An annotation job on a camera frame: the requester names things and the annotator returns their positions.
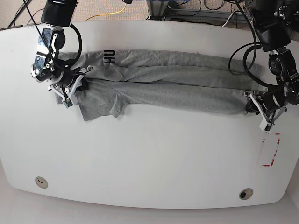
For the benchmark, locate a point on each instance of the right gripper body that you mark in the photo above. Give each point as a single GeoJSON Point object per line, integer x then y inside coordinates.
{"type": "Point", "coordinates": [67, 84]}

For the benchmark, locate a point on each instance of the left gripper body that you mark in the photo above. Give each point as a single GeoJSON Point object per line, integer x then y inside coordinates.
{"type": "Point", "coordinates": [271, 105]}

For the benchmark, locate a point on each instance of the grey t-shirt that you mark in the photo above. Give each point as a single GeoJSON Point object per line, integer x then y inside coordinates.
{"type": "Point", "coordinates": [163, 78]}

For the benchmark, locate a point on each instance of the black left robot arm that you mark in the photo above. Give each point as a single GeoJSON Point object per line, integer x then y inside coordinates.
{"type": "Point", "coordinates": [272, 21]}

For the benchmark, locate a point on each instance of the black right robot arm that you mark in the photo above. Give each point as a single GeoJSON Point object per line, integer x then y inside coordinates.
{"type": "Point", "coordinates": [47, 66]}

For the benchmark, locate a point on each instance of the red tape rectangle marking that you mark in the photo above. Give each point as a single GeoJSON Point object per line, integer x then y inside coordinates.
{"type": "Point", "coordinates": [268, 149]}

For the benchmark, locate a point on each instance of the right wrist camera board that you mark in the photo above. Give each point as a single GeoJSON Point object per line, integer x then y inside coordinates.
{"type": "Point", "coordinates": [69, 102]}

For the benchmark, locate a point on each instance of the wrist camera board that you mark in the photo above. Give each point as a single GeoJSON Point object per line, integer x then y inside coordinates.
{"type": "Point", "coordinates": [69, 102]}
{"type": "Point", "coordinates": [266, 126]}

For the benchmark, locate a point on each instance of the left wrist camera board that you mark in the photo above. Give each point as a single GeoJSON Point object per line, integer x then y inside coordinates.
{"type": "Point", "coordinates": [266, 126]}

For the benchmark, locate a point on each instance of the right table cable grommet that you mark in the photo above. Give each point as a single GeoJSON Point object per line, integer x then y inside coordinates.
{"type": "Point", "coordinates": [246, 194]}

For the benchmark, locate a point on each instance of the table cable grommet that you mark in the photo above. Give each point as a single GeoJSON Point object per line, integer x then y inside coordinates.
{"type": "Point", "coordinates": [41, 182]}
{"type": "Point", "coordinates": [246, 194]}

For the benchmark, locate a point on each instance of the left table cable grommet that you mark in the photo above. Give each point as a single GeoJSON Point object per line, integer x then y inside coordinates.
{"type": "Point", "coordinates": [41, 182]}

